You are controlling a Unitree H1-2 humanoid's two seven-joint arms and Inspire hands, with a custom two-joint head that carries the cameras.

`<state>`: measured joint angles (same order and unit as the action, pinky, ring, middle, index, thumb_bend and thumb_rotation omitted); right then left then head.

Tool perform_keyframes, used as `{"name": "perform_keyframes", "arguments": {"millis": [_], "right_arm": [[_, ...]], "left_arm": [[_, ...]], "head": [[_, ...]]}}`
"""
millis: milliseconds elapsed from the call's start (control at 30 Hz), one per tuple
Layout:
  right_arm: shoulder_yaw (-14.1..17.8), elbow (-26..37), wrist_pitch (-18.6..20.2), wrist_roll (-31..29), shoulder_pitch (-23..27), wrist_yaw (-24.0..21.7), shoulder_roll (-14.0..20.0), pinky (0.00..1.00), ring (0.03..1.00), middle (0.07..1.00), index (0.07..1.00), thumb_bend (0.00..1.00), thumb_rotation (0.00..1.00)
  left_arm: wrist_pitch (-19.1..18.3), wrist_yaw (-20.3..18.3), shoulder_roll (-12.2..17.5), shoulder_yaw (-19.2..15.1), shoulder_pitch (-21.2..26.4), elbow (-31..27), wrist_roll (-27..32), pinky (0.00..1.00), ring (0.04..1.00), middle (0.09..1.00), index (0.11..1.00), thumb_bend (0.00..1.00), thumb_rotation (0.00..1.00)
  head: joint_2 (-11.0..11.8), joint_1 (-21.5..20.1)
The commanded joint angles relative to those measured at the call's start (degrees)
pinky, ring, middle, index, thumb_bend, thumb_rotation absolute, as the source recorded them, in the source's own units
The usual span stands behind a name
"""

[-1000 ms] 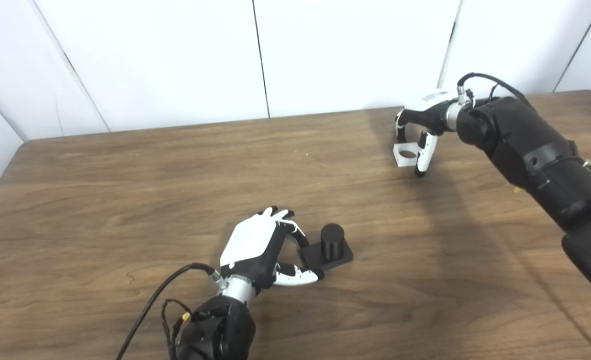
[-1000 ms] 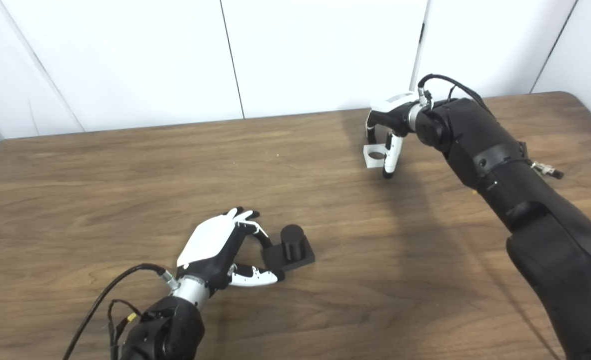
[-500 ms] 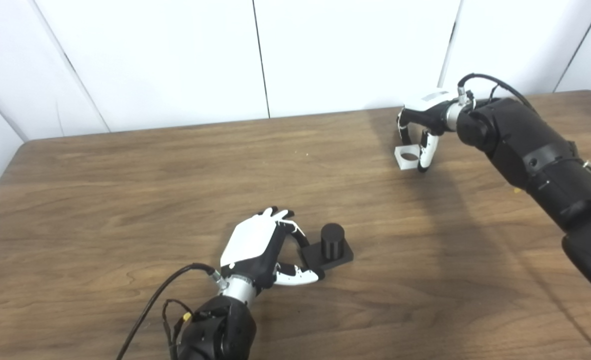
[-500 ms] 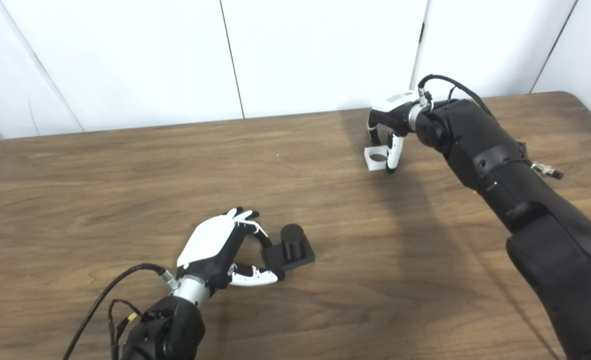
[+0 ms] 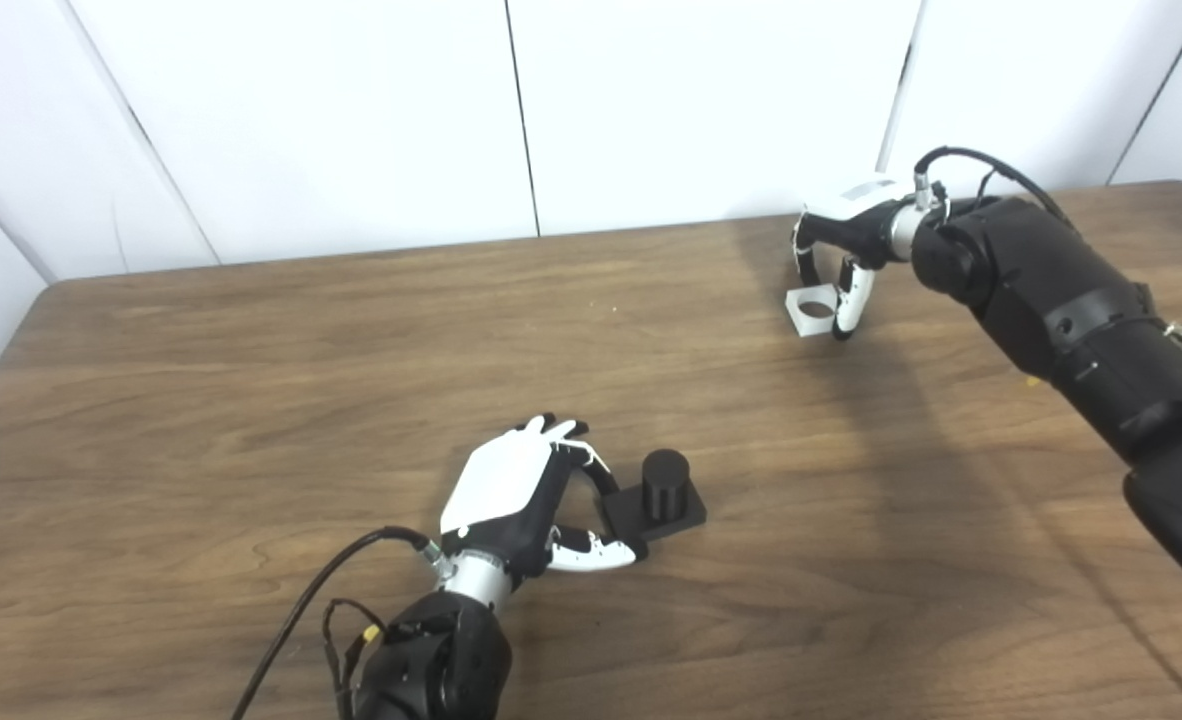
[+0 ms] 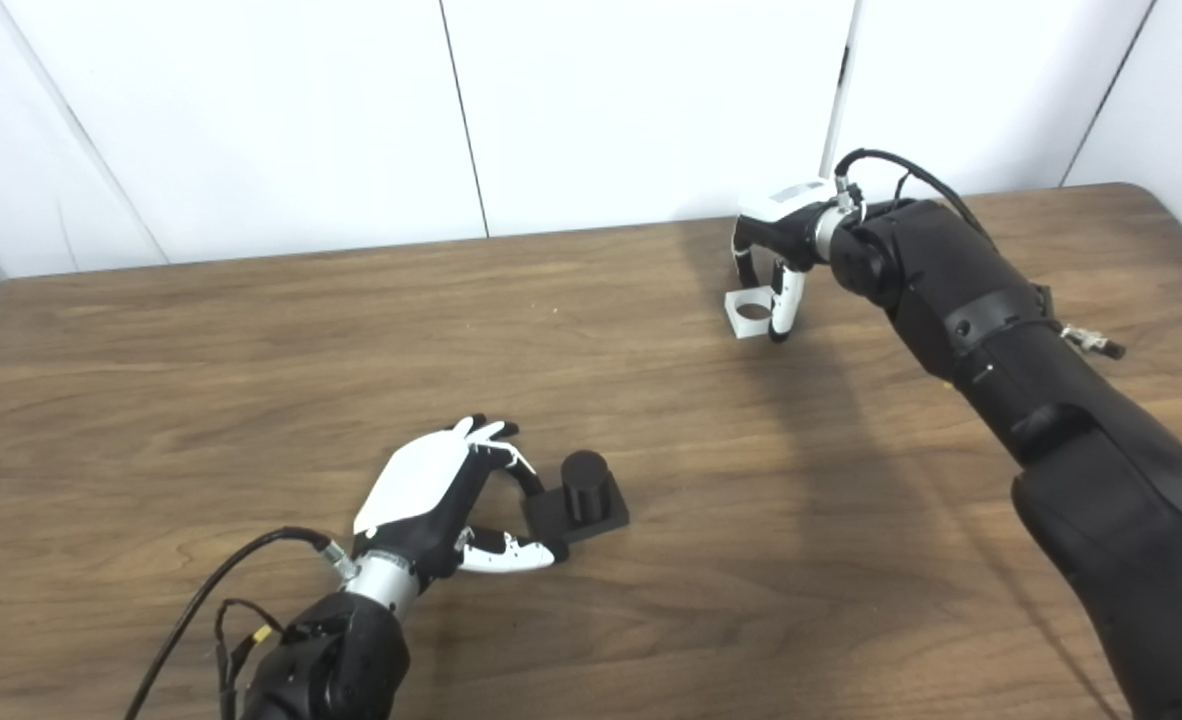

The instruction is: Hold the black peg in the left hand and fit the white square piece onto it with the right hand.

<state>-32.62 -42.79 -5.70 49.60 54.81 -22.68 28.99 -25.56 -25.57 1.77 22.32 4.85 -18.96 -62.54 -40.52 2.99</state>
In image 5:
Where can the white and black left hand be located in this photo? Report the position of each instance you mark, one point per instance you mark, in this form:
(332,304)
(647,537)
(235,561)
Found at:
(501,480)

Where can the white and black right hand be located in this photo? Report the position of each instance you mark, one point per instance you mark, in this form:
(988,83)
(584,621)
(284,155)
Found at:
(856,212)

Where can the white square piece with hole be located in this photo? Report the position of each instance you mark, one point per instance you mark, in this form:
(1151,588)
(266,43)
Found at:
(801,325)

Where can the black peg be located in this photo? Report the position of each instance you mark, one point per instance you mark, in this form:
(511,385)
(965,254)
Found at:
(666,485)

